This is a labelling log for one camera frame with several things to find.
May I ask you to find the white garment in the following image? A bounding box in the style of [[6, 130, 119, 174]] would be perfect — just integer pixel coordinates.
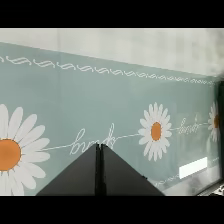
[[0, 28, 224, 78]]

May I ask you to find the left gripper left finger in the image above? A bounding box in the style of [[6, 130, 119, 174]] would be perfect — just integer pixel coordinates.
[[36, 143, 99, 197]]

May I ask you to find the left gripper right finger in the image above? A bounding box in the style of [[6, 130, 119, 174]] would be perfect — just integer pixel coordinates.
[[100, 144, 165, 197]]

